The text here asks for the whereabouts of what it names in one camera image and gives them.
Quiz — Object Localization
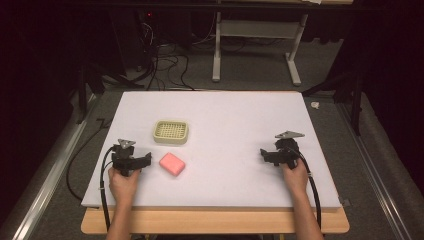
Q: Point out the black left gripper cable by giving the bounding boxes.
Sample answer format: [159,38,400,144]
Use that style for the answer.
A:
[99,146,116,232]

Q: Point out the beige soap dish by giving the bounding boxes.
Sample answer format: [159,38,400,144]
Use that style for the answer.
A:
[152,119,190,146]

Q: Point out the person's left hand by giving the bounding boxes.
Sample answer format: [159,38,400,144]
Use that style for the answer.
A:
[107,165,143,208]

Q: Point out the person's right hand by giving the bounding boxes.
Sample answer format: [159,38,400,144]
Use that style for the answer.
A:
[281,159,310,198]

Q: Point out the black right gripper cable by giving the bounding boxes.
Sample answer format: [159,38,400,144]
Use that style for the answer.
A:
[293,148,323,230]

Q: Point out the pink soap bar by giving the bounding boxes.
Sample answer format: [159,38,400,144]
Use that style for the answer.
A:
[158,152,187,177]

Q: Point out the black floor cable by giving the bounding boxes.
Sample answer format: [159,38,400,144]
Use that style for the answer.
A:
[65,117,115,202]

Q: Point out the black cable bundle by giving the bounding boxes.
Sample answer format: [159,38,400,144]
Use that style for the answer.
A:
[134,19,198,92]

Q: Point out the aluminium rail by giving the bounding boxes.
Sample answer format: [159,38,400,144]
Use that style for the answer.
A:
[335,99,415,240]
[9,95,101,240]

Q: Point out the black metal stand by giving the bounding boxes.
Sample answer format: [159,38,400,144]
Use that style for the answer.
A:
[77,61,145,125]
[301,71,365,137]

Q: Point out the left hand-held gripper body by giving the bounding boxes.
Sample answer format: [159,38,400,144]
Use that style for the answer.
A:
[110,138,138,177]

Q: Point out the white metal desk frame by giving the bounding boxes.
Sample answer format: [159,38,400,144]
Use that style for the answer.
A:
[211,11,310,87]

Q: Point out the white foam mat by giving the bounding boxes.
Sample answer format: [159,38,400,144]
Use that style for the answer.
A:
[80,90,342,212]

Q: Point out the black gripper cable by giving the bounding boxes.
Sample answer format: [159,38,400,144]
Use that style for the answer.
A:
[293,148,323,230]
[99,146,116,232]

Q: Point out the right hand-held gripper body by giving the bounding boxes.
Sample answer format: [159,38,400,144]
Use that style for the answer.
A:
[273,130,306,170]

